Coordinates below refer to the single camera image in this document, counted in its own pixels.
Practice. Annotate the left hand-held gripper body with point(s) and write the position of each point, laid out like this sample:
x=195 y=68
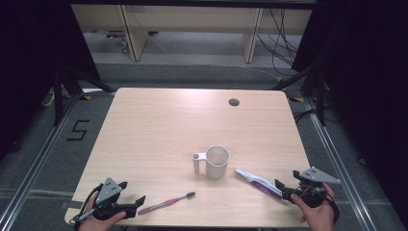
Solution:
x=107 y=194

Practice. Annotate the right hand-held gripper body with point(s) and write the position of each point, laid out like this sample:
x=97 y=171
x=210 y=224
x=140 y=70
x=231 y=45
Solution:
x=312 y=187

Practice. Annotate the white and purple toothpaste tube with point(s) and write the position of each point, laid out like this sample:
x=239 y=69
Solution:
x=260 y=184

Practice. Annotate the pink and purple toothbrush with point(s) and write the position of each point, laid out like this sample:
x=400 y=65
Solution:
x=166 y=202

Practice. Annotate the white cup with side holder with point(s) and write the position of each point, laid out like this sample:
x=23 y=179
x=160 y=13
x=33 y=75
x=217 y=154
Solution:
x=215 y=161

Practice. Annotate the person's right hand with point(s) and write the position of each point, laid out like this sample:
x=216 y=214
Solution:
x=316 y=216

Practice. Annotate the person's left hand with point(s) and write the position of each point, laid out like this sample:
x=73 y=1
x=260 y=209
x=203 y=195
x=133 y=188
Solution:
x=99 y=223

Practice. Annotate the grey tape on table corner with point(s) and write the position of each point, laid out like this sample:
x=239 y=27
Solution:
x=73 y=204

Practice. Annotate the black metal stand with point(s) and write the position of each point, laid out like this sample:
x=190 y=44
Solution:
x=320 y=99
x=58 y=96

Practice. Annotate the black curtain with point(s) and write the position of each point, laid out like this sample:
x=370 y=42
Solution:
x=29 y=64
x=369 y=96

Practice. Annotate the light wooden desk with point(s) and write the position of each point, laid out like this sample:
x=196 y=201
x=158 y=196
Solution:
x=192 y=19

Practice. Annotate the metal floor rail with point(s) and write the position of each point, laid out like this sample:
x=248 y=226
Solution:
x=340 y=166
x=29 y=173

